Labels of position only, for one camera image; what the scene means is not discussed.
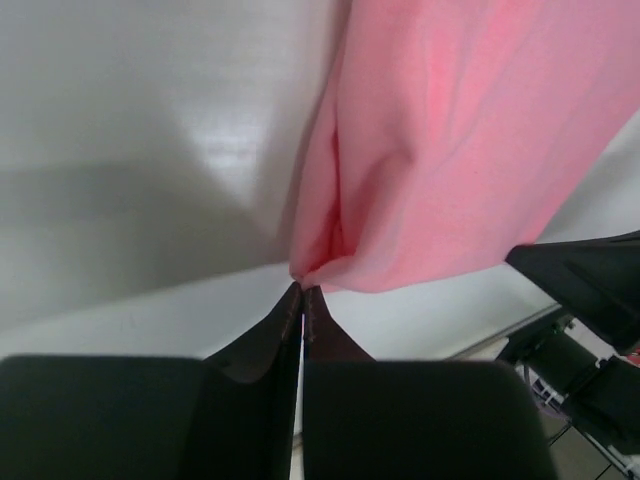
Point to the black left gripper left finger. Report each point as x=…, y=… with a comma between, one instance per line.
x=227, y=416

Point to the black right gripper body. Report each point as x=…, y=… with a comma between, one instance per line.
x=592, y=391

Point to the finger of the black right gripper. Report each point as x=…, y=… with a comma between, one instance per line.
x=596, y=280

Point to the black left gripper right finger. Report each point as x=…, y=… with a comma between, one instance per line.
x=371, y=419

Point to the light pink t shirt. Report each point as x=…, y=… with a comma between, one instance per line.
x=452, y=131

